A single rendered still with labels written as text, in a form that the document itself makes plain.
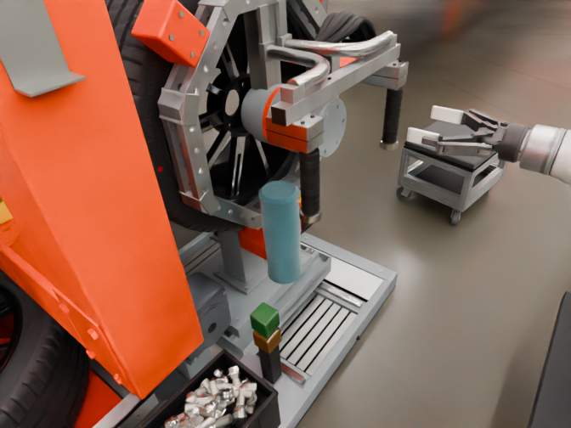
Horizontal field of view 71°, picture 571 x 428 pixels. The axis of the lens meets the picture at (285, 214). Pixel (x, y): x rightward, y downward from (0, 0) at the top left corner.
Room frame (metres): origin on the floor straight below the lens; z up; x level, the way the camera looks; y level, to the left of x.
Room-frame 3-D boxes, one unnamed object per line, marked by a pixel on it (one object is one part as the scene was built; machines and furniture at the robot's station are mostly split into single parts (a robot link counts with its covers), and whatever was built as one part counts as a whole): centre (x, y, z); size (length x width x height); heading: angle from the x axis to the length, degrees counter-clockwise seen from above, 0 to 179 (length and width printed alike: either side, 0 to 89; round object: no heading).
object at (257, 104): (0.85, -0.03, 0.85); 0.21 x 0.14 x 0.14; 50
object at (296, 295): (1.03, 0.14, 0.13); 0.50 x 0.36 x 0.10; 140
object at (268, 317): (0.46, 0.05, 0.64); 0.04 x 0.04 x 0.04; 50
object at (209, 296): (0.84, 0.38, 0.26); 0.42 x 0.18 x 0.35; 50
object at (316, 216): (0.62, -0.05, 0.83); 0.04 x 0.04 x 0.16
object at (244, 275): (1.01, 0.15, 0.32); 0.40 x 0.30 x 0.28; 140
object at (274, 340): (0.46, 0.05, 0.59); 0.04 x 0.04 x 0.04; 50
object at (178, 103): (0.90, 0.02, 0.85); 0.54 x 0.07 x 0.54; 140
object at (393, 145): (0.88, -0.27, 0.83); 0.04 x 0.04 x 0.16
